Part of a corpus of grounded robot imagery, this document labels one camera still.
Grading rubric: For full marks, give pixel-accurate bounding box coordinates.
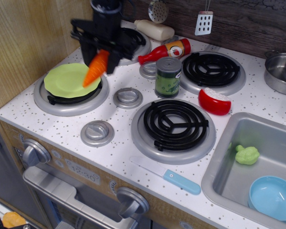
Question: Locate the green toy broccoli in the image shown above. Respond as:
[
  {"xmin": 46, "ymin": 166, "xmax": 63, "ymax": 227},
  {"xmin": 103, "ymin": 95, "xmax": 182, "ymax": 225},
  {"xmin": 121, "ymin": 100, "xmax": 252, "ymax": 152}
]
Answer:
[{"xmin": 235, "ymin": 145, "xmax": 260, "ymax": 165}]

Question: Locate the red ketchup bottle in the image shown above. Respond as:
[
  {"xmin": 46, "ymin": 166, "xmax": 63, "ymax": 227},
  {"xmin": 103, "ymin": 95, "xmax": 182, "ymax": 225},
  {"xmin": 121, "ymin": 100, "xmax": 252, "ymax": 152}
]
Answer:
[{"xmin": 138, "ymin": 38, "xmax": 191, "ymax": 65}]

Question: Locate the back left stove burner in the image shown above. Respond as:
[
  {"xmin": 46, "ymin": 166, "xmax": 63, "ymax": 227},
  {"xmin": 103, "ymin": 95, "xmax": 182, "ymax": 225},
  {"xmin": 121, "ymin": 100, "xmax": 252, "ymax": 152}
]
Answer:
[{"xmin": 118, "ymin": 28, "xmax": 151, "ymax": 66}]

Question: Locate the left oven dial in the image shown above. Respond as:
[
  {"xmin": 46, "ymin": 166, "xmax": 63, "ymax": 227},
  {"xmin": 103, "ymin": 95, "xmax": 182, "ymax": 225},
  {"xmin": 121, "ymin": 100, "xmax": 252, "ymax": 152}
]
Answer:
[{"xmin": 22, "ymin": 138, "xmax": 51, "ymax": 167}]

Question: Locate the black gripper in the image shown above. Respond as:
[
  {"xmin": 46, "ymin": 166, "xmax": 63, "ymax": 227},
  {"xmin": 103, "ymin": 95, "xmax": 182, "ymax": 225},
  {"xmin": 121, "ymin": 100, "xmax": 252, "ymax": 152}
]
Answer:
[{"xmin": 71, "ymin": 8, "xmax": 137, "ymax": 74}]

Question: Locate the back right stove burner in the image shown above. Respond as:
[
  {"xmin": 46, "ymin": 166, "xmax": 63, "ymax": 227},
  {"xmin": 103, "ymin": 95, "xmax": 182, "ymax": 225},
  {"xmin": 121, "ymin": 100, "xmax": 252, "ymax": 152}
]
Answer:
[{"xmin": 180, "ymin": 51, "xmax": 246, "ymax": 96}]

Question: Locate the oven clock display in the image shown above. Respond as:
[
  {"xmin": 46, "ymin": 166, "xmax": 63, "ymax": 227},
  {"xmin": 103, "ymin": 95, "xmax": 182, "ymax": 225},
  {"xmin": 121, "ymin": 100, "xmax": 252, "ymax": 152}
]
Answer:
[{"xmin": 65, "ymin": 159, "xmax": 101, "ymax": 186}]

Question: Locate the cream toy bottle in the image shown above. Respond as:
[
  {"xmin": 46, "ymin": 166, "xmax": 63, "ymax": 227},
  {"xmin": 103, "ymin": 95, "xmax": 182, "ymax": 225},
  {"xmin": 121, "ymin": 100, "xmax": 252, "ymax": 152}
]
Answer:
[{"xmin": 134, "ymin": 20, "xmax": 175, "ymax": 41}]

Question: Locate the front silver stovetop knob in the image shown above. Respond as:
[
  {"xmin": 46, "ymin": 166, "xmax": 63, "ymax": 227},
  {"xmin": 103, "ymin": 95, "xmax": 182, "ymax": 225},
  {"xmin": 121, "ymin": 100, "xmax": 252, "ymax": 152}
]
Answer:
[{"xmin": 80, "ymin": 120, "xmax": 114, "ymax": 147}]

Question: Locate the right oven dial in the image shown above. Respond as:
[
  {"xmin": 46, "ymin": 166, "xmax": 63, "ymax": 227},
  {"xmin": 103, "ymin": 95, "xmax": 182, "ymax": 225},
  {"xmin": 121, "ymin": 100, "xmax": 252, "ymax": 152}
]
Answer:
[{"xmin": 116, "ymin": 187, "xmax": 150, "ymax": 219}]

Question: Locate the middle silver stovetop knob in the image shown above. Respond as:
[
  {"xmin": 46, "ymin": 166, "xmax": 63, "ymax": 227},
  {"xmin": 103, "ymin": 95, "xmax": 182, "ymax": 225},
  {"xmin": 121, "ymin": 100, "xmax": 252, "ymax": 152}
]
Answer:
[{"xmin": 113, "ymin": 87, "xmax": 143, "ymax": 109}]

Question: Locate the orange toy carrot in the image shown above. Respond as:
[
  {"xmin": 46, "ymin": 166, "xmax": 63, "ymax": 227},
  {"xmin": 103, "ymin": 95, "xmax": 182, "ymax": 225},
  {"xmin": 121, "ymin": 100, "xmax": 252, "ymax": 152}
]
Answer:
[{"xmin": 82, "ymin": 49, "xmax": 110, "ymax": 88}]

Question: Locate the green label tin can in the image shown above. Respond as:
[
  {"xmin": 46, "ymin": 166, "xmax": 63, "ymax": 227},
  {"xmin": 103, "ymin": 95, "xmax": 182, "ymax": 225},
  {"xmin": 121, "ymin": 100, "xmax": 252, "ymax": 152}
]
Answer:
[{"xmin": 154, "ymin": 57, "xmax": 182, "ymax": 98}]

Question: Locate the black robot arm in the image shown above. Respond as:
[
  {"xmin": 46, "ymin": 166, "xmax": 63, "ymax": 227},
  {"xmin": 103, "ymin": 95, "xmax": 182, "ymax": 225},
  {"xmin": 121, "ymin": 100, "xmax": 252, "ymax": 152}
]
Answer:
[{"xmin": 71, "ymin": 0, "xmax": 138, "ymax": 74}]

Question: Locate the silver sink basin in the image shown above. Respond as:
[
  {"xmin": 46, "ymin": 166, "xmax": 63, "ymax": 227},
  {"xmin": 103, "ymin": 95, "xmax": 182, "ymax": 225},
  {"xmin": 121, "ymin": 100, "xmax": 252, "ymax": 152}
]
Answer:
[{"xmin": 202, "ymin": 113, "xmax": 286, "ymax": 229}]

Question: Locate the light green plate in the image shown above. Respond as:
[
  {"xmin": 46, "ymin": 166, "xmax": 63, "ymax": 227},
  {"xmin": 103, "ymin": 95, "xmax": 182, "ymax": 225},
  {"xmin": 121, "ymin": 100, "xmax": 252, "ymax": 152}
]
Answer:
[{"xmin": 44, "ymin": 63, "xmax": 101, "ymax": 98}]

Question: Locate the light blue bowl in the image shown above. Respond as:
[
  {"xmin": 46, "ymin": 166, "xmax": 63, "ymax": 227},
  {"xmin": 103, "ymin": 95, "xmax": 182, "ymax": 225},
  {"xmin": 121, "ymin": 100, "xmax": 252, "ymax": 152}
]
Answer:
[{"xmin": 248, "ymin": 176, "xmax": 286, "ymax": 223}]

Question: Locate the front left stove burner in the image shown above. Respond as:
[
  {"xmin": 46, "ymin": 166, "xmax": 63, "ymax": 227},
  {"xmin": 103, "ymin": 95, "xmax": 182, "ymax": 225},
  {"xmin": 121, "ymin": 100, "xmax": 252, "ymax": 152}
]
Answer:
[{"xmin": 33, "ymin": 76, "xmax": 109, "ymax": 117}]

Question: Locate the back silver stovetop knob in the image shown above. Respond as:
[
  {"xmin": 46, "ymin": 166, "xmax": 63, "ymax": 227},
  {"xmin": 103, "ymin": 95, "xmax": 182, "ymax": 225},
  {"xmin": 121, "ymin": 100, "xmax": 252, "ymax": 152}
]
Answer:
[{"xmin": 139, "ymin": 62, "xmax": 156, "ymax": 80}]

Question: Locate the red toy cheese wedge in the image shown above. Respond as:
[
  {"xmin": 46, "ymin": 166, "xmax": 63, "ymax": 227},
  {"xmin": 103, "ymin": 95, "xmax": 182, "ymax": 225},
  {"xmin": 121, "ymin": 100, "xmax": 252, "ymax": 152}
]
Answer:
[{"xmin": 198, "ymin": 87, "xmax": 232, "ymax": 115}]

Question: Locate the steel pot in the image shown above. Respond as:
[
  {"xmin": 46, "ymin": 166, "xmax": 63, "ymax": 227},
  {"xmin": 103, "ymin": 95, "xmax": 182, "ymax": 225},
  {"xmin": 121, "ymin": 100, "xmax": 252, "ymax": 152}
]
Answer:
[{"xmin": 264, "ymin": 51, "xmax": 286, "ymax": 95}]

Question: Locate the oven dial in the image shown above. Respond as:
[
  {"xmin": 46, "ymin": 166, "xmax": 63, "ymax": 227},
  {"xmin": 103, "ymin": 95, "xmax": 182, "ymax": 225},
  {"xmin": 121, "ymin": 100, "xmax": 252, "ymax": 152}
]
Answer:
[
  {"xmin": 116, "ymin": 187, "xmax": 150, "ymax": 219},
  {"xmin": 22, "ymin": 138, "xmax": 51, "ymax": 167}
]

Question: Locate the stove burner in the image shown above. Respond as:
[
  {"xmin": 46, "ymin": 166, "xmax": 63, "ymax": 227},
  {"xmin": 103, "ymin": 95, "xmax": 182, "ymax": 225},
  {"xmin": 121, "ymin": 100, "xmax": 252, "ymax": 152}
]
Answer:
[
  {"xmin": 33, "ymin": 76, "xmax": 109, "ymax": 117},
  {"xmin": 118, "ymin": 28, "xmax": 151, "ymax": 66},
  {"xmin": 131, "ymin": 99, "xmax": 216, "ymax": 165},
  {"xmin": 180, "ymin": 51, "xmax": 246, "ymax": 96}
]

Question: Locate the front right stove burner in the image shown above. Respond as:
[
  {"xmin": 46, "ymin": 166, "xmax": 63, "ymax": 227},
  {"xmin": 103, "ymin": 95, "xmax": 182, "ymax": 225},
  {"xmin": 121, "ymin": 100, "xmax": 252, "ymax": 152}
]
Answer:
[{"xmin": 131, "ymin": 99, "xmax": 216, "ymax": 165}]

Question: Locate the hanging silver spatula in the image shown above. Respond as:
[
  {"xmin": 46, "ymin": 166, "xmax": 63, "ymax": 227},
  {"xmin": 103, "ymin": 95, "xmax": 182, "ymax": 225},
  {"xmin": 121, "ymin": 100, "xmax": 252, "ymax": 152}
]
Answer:
[{"xmin": 194, "ymin": 0, "xmax": 214, "ymax": 36}]

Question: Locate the oven door handle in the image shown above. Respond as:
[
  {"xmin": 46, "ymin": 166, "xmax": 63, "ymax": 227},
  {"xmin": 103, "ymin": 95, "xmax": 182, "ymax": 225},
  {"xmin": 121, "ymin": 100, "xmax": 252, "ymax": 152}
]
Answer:
[{"xmin": 23, "ymin": 167, "xmax": 138, "ymax": 229}]

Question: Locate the hanging silver skimmer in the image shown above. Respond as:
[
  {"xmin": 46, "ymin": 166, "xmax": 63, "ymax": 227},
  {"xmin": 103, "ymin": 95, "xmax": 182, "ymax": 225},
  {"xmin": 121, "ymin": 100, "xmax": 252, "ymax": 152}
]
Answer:
[{"xmin": 148, "ymin": 0, "xmax": 169, "ymax": 24}]

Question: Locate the blue handled toy knife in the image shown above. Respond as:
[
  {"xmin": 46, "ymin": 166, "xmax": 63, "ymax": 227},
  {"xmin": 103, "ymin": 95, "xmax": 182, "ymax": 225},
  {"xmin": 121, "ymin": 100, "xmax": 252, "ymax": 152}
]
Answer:
[{"xmin": 130, "ymin": 156, "xmax": 201, "ymax": 195}]

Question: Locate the silver stovetop knob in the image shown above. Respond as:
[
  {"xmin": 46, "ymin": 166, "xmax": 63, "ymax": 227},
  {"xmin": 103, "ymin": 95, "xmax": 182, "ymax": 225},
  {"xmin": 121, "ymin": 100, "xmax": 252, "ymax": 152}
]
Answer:
[
  {"xmin": 139, "ymin": 62, "xmax": 156, "ymax": 80},
  {"xmin": 80, "ymin": 120, "xmax": 114, "ymax": 147},
  {"xmin": 113, "ymin": 87, "xmax": 143, "ymax": 109}
]

